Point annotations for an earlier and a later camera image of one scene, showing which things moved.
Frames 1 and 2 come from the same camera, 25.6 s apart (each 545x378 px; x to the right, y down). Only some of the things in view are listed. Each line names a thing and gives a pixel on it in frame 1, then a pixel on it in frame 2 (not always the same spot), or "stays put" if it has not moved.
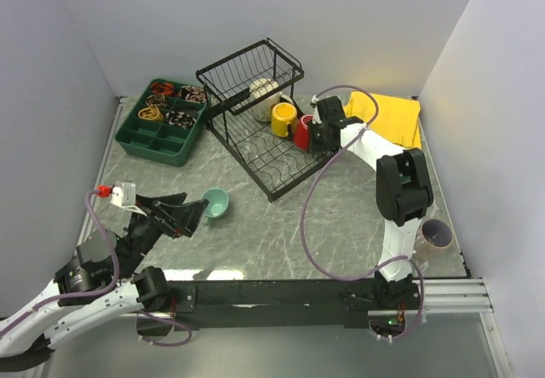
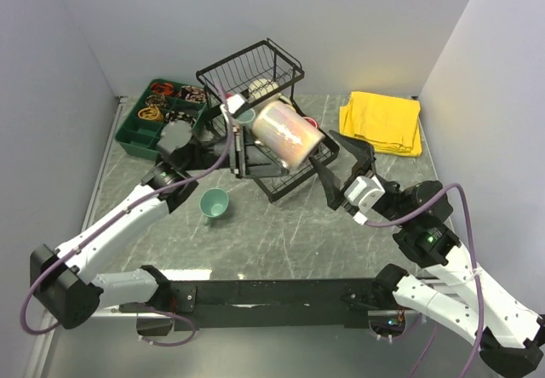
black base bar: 346,301 stays put
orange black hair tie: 164,88 stays put
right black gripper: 316,147 → 362,150
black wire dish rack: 250,109 stays put
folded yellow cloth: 397,121 stays put
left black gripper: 183,218 → 238,166
